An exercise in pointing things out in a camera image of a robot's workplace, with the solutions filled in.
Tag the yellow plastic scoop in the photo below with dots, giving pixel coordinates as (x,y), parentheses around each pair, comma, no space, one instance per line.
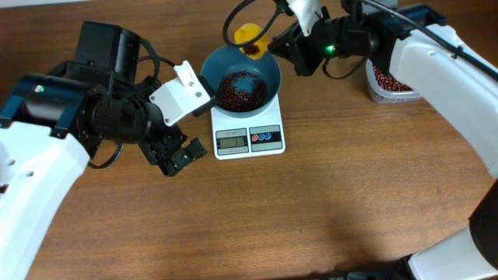
(248,32)

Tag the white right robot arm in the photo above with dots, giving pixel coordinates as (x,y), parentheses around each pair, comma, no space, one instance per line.
(420,49)

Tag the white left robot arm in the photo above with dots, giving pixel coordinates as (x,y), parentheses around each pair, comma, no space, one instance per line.
(52,126)

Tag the white digital kitchen scale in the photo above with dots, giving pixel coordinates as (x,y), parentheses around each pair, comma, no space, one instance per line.
(238,135)

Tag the blue-grey plastic bowl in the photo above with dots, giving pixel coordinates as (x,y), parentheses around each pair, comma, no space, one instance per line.
(227,60)

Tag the red beans in bowl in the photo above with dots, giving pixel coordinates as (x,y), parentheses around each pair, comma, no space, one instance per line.
(242,92)

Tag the clear plastic food container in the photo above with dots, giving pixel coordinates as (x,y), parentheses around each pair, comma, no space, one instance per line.
(379,95)

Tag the red adzuki beans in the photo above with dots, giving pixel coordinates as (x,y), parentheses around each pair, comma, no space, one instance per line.
(388,82)

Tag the black base equipment at edge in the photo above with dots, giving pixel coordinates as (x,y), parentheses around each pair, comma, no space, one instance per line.
(376,274)

